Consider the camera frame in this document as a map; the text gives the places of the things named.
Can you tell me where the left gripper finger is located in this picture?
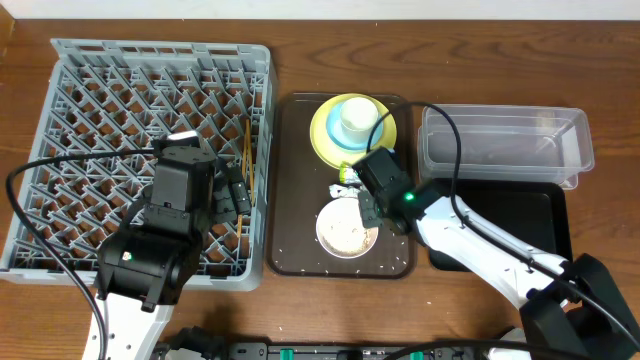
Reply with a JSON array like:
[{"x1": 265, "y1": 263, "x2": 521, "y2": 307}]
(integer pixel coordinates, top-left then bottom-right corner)
[
  {"x1": 228, "y1": 166, "x2": 252, "y2": 215},
  {"x1": 212, "y1": 176, "x2": 235, "y2": 224}
]

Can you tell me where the white bowl with food residue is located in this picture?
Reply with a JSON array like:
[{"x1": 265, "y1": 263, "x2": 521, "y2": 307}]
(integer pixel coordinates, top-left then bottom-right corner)
[{"x1": 315, "y1": 198, "x2": 379, "y2": 259}]

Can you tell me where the white tissue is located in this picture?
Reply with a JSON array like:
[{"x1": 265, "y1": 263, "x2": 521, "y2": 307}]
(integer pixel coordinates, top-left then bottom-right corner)
[{"x1": 329, "y1": 184, "x2": 362, "y2": 199}]

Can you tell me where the green yellow snack wrapper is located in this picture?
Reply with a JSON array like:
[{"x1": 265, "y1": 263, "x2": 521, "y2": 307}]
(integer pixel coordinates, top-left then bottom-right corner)
[{"x1": 339, "y1": 163, "x2": 362, "y2": 185}]

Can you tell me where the wooden chopstick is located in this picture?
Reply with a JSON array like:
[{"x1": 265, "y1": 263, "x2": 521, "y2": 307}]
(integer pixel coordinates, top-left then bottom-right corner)
[
  {"x1": 245, "y1": 119, "x2": 255, "y2": 206},
  {"x1": 237, "y1": 118, "x2": 251, "y2": 242}
]

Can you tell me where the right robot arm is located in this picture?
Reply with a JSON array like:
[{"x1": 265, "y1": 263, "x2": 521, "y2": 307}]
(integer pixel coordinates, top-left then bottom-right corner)
[{"x1": 352, "y1": 148, "x2": 639, "y2": 359}]

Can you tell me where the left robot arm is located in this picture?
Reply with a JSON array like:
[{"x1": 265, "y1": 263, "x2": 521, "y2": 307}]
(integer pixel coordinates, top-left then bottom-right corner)
[{"x1": 83, "y1": 131, "x2": 252, "y2": 359}]

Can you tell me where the grey plastic dishwasher rack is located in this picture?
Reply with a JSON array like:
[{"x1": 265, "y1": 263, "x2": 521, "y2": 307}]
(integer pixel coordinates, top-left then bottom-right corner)
[{"x1": 18, "y1": 39, "x2": 277, "y2": 291}]

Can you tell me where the dark brown serving tray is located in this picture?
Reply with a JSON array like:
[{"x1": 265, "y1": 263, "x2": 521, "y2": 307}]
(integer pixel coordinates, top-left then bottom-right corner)
[{"x1": 266, "y1": 93, "x2": 416, "y2": 280}]

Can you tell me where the yellow plate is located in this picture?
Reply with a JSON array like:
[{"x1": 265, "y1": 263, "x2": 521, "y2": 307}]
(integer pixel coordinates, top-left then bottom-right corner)
[{"x1": 309, "y1": 93, "x2": 388, "y2": 169}]

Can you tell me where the white cup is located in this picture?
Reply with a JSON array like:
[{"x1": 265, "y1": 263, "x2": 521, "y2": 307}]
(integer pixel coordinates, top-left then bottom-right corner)
[{"x1": 340, "y1": 97, "x2": 379, "y2": 143}]

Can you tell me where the light blue bowl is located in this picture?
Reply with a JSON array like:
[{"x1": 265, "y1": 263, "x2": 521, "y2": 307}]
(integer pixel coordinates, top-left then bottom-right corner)
[{"x1": 326, "y1": 101, "x2": 369, "y2": 151}]

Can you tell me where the clear plastic container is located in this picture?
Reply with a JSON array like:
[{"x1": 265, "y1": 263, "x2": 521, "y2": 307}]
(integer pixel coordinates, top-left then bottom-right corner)
[{"x1": 417, "y1": 104, "x2": 595, "y2": 190}]

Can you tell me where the black tray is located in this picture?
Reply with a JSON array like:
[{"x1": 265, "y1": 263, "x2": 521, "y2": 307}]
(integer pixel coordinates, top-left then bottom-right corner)
[{"x1": 456, "y1": 179, "x2": 573, "y2": 261}]

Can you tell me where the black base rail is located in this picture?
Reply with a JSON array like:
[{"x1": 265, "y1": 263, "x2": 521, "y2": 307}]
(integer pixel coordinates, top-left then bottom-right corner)
[{"x1": 149, "y1": 327, "x2": 506, "y2": 360}]

